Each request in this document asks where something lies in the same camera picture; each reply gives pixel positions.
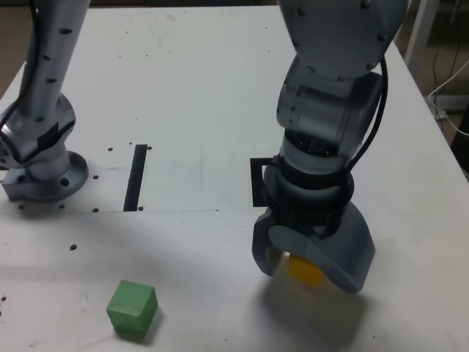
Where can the white furniture leg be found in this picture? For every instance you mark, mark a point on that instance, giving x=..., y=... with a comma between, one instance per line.
x=425, y=22

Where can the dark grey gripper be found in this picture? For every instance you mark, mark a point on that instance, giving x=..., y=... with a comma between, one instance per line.
x=311, y=229

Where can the black tape strip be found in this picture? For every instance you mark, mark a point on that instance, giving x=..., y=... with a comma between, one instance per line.
x=135, y=179

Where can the black box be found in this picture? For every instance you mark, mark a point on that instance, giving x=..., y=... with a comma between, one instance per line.
x=462, y=146

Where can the white furniture base bar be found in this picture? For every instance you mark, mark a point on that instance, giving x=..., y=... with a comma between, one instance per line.
x=454, y=102

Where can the yellow cube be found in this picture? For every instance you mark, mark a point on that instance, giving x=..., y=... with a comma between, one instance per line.
x=302, y=271

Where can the green cube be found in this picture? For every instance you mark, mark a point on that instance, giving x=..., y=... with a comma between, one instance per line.
x=132, y=308

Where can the black tape square outline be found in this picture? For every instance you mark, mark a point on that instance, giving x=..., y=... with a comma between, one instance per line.
x=256, y=183

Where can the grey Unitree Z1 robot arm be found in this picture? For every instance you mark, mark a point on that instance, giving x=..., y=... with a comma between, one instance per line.
x=329, y=110

